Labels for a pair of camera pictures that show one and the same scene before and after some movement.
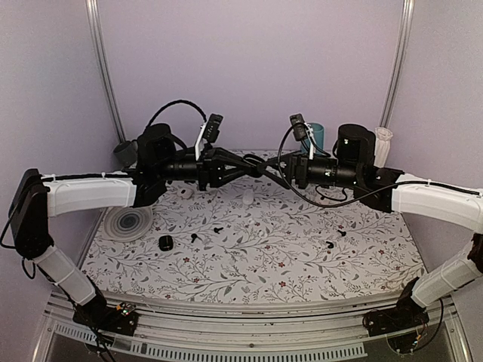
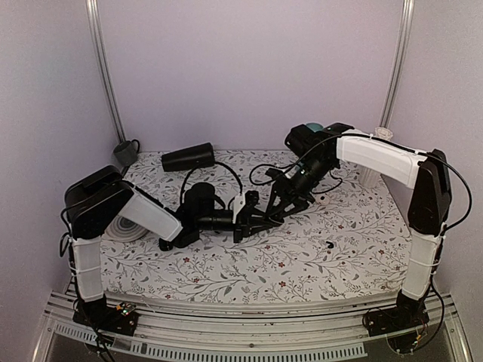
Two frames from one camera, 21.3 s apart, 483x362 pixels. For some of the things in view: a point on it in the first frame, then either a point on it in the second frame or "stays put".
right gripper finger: (278, 163) -> (277, 200)
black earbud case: (165, 243) stays put
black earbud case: (259, 170) -> (277, 217)
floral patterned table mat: (254, 237) stays put
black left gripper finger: (249, 172) -> (265, 228)
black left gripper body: (167, 170) -> (207, 222)
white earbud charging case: (186, 193) -> (324, 200)
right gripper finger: (278, 179) -> (295, 209)
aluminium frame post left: (96, 30) stays put
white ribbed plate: (127, 224) stays put
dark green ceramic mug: (126, 153) stays put
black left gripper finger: (232, 157) -> (261, 217)
